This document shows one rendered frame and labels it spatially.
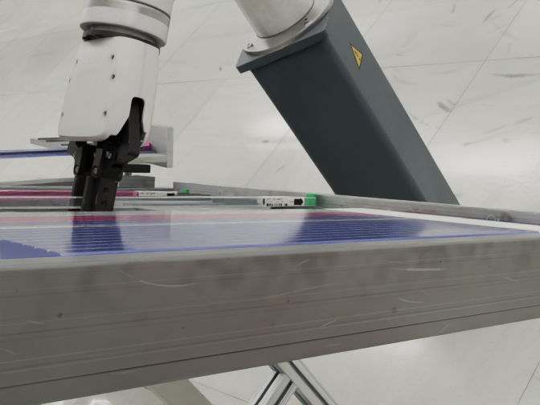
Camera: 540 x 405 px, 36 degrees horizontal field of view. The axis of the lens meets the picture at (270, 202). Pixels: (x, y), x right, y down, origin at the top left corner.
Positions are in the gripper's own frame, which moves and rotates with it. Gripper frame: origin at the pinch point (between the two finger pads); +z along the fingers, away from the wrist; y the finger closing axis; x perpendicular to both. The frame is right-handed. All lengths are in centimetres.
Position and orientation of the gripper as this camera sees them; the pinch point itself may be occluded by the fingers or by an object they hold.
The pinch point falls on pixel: (92, 198)
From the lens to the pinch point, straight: 81.3
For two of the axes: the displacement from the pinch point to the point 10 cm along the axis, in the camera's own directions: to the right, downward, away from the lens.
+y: 6.6, 0.7, -7.5
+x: 7.3, 1.7, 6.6
